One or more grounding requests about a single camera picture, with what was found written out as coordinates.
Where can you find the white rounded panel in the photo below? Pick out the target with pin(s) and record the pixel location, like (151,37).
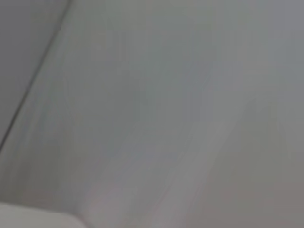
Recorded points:
(28,217)

